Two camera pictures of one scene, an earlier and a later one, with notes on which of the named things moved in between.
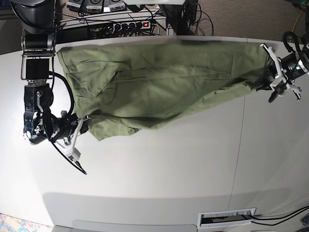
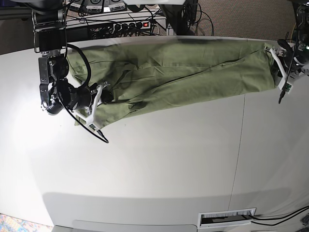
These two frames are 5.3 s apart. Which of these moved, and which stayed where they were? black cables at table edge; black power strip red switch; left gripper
Moved: left gripper
Stayed: black cables at table edge; black power strip red switch
